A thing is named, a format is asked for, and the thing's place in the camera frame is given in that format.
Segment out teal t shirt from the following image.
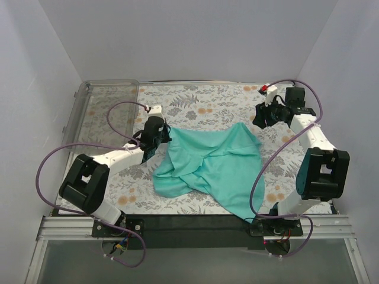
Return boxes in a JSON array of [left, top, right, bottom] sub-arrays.
[[152, 122, 265, 221]]

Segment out clear plastic bin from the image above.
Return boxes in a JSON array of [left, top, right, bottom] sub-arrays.
[[62, 79, 141, 147]]

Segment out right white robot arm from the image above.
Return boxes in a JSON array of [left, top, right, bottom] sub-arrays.
[[253, 85, 350, 235]]

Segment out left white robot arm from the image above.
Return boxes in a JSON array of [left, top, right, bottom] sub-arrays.
[[59, 116, 171, 237]]

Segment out floral table mat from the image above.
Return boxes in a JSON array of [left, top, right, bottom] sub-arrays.
[[57, 83, 334, 215]]

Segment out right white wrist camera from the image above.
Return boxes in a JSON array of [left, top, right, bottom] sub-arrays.
[[259, 85, 278, 107]]

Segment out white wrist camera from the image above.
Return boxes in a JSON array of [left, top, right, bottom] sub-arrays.
[[146, 105, 164, 120], [259, 85, 278, 107]]

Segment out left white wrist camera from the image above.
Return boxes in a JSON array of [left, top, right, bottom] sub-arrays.
[[146, 105, 164, 120]]

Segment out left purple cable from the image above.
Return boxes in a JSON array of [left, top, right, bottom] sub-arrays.
[[36, 101, 149, 269]]

